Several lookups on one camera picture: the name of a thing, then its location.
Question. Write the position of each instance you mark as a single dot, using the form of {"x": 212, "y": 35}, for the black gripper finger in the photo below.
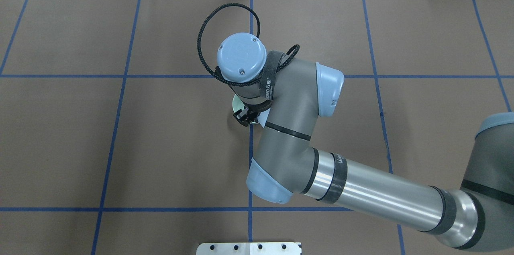
{"x": 246, "y": 117}

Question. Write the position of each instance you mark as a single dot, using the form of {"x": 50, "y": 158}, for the green ceramic bowl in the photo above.
{"x": 237, "y": 104}

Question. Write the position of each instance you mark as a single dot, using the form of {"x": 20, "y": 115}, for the blue plastic cup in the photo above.
{"x": 263, "y": 117}

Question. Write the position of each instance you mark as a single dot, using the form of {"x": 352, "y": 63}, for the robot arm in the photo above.
{"x": 287, "y": 95}

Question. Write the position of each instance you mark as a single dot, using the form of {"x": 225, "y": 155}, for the white pedestal column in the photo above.
{"x": 250, "y": 248}

